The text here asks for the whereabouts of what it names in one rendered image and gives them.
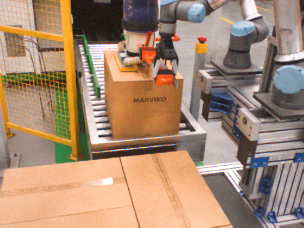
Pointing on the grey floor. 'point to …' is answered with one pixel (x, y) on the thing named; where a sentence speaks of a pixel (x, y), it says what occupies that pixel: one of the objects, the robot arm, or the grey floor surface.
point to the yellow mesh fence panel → (65, 84)
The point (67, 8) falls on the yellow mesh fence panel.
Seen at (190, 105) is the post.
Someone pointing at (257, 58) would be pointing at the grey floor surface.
